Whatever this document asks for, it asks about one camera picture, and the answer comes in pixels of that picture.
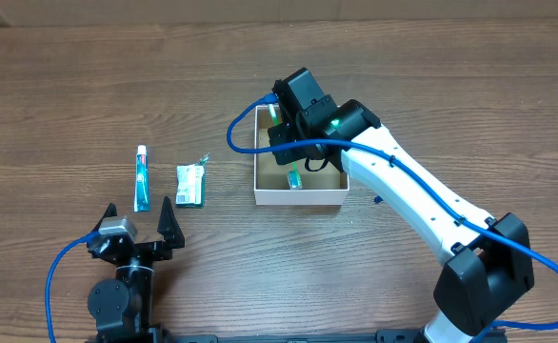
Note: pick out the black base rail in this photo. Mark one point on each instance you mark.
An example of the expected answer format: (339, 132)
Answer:
(380, 336)

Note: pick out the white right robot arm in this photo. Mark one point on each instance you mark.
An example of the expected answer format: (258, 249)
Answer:
(486, 262)

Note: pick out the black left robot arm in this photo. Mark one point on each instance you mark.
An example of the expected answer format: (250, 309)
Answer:
(121, 306)

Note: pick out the teal toothpaste tube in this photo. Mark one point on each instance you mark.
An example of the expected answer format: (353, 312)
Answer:
(141, 202)

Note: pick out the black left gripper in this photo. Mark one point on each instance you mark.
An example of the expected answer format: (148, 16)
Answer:
(144, 249)

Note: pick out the green toothbrush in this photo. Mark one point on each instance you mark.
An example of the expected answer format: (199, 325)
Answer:
(293, 176)

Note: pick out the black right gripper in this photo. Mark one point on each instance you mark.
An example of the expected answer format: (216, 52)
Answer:
(282, 144)

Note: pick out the green white floss packet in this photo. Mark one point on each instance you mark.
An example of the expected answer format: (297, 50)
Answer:
(191, 184)

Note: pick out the white cardboard box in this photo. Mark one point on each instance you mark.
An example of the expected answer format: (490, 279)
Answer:
(327, 187)

